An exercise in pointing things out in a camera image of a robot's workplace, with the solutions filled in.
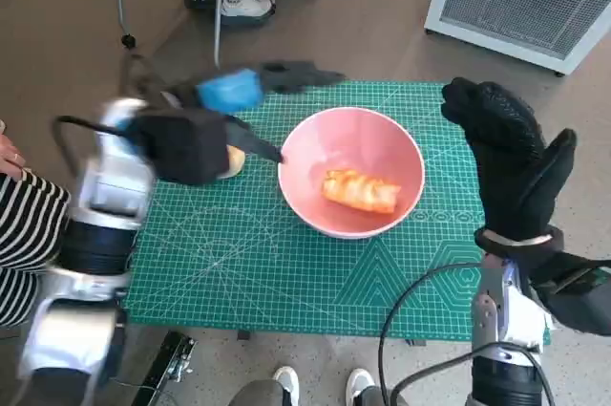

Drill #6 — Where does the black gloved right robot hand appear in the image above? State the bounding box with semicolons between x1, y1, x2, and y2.
439;76;578;245

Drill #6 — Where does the person's hand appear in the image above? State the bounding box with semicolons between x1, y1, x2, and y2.
0;131;28;182

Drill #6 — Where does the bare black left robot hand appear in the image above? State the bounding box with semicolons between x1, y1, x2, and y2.
161;59;346;164

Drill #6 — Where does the round toy bread bun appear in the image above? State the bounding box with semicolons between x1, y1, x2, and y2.
217;144;247;182

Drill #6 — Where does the pink bowl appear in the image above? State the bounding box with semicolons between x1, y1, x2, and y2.
277;107;426;240

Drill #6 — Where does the long toy bread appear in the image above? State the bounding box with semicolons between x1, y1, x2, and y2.
323;167;401;215

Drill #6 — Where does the person in striped clothing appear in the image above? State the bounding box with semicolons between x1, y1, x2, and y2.
0;118;73;329

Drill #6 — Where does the green cutting mat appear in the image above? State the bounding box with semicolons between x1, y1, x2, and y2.
123;79;553;346

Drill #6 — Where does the person with white shoes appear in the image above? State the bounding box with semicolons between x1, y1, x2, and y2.
228;363;400;406

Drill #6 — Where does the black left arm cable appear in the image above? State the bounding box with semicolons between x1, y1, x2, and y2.
51;115;120;182

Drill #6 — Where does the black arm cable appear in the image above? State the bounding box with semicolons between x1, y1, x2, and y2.
51;115;120;182
378;262;484;406

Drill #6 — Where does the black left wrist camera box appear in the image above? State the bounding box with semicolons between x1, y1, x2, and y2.
133;107;231;186

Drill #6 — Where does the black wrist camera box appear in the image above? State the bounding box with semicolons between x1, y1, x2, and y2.
133;107;231;186
527;250;611;335

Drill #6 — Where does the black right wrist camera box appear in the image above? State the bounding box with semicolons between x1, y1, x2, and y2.
527;250;611;335

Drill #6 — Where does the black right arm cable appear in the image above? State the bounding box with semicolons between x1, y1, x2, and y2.
378;262;484;406

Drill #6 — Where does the black metal rail bracket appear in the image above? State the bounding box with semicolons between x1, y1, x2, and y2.
131;329;198;406

